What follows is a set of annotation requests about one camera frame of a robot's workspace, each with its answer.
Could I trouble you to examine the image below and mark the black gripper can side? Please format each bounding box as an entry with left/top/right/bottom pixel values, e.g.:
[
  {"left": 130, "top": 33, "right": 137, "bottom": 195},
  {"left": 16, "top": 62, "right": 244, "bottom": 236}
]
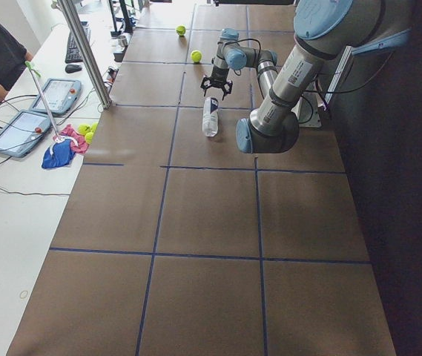
[{"left": 200, "top": 65, "right": 233, "bottom": 100}]

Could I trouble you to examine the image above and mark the clear tennis ball can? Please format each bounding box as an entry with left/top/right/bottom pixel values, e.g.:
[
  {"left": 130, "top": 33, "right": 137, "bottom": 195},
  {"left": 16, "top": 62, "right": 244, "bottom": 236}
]
[{"left": 202, "top": 97, "right": 219, "bottom": 137}]

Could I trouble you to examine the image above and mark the yellow Roland Garros tennis ball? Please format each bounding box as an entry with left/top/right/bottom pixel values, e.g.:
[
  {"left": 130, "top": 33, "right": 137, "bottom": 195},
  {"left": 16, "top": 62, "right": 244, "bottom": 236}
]
[{"left": 191, "top": 50, "right": 202, "bottom": 63}]

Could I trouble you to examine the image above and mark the grey robot arm holding can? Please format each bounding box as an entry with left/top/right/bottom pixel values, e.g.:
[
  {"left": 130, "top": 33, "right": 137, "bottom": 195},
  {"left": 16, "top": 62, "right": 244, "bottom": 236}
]
[{"left": 201, "top": 1, "right": 415, "bottom": 154}]

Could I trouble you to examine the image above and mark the yellow tennis ball on desk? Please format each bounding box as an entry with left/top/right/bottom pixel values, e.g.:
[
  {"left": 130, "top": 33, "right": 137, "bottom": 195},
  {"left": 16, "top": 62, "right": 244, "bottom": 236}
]
[{"left": 77, "top": 123, "right": 91, "bottom": 136}]

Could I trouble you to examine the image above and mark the silver metal cup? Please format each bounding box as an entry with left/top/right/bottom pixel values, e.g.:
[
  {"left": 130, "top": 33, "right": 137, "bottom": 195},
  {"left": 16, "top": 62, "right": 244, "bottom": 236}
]
[{"left": 117, "top": 33, "right": 129, "bottom": 47}]

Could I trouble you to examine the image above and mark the black keyboard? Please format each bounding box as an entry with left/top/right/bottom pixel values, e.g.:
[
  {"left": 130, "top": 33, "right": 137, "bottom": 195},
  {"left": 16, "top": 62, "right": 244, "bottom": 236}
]
[{"left": 65, "top": 22, "right": 90, "bottom": 64}]

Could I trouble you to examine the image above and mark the pink cloth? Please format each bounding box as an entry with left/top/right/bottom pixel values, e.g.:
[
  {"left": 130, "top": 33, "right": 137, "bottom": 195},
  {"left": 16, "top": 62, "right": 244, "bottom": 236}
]
[{"left": 60, "top": 124, "right": 89, "bottom": 154}]

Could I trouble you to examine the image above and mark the black computer mouse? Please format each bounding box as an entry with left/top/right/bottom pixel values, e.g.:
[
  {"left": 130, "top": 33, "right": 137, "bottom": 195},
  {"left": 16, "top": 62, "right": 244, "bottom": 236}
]
[{"left": 65, "top": 63, "right": 82, "bottom": 73}]

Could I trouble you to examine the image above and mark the teach pendant far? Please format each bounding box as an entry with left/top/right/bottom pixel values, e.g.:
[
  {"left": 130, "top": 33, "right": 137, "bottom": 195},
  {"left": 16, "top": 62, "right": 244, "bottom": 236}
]
[{"left": 42, "top": 78, "right": 82, "bottom": 116}]

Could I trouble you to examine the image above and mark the teach pendant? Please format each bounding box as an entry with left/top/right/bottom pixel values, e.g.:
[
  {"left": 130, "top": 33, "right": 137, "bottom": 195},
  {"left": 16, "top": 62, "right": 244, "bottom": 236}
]
[
  {"left": 42, "top": 78, "right": 82, "bottom": 116},
  {"left": 0, "top": 110, "right": 51, "bottom": 158}
]

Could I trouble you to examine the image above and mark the blue cloth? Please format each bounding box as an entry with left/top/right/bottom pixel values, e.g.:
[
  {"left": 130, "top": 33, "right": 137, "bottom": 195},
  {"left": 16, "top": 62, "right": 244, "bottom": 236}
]
[{"left": 42, "top": 141, "right": 76, "bottom": 169}]

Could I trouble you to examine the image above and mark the white stick green tip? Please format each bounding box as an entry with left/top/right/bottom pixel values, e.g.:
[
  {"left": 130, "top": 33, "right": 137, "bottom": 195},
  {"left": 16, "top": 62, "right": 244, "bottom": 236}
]
[{"left": 25, "top": 60, "right": 65, "bottom": 144}]

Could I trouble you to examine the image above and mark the teach pendant near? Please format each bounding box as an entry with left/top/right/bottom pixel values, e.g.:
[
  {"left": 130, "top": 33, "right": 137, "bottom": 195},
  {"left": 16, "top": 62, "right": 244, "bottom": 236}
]
[{"left": 0, "top": 110, "right": 51, "bottom": 158}]

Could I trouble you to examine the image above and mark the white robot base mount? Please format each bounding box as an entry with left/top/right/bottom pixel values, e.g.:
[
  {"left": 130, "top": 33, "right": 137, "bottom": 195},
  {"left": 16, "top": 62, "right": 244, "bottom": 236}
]
[{"left": 292, "top": 93, "right": 322, "bottom": 128}]

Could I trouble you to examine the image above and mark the aluminium frame post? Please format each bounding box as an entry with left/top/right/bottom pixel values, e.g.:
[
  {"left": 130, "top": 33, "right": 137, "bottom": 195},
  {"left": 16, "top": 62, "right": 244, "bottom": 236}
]
[{"left": 58, "top": 0, "right": 112, "bottom": 110}]

